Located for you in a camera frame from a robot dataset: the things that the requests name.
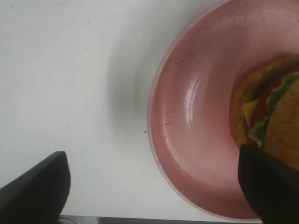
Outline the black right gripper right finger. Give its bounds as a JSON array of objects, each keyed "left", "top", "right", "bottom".
[{"left": 238, "top": 144, "right": 299, "bottom": 224}]

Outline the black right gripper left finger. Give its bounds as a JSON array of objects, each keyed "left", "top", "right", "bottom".
[{"left": 0, "top": 151, "right": 70, "bottom": 224}]

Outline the toy burger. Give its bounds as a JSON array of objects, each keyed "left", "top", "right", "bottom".
[{"left": 229, "top": 54, "right": 299, "bottom": 169}]

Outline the pink round plate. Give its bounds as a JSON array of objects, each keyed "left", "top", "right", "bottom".
[{"left": 148, "top": 0, "right": 299, "bottom": 221}]

